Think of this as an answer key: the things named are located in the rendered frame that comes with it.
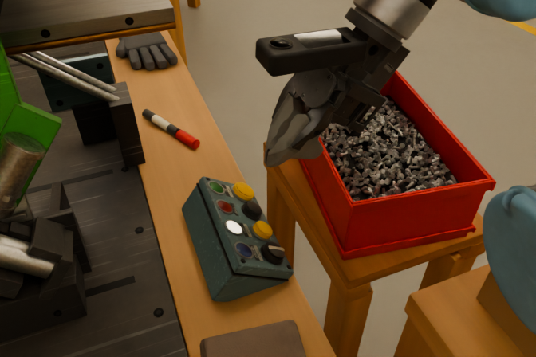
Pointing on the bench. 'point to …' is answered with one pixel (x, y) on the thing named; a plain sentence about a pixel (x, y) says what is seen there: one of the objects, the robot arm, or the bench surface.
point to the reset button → (262, 229)
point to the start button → (243, 190)
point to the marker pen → (171, 129)
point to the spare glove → (140, 45)
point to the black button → (253, 209)
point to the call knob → (273, 252)
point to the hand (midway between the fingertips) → (268, 156)
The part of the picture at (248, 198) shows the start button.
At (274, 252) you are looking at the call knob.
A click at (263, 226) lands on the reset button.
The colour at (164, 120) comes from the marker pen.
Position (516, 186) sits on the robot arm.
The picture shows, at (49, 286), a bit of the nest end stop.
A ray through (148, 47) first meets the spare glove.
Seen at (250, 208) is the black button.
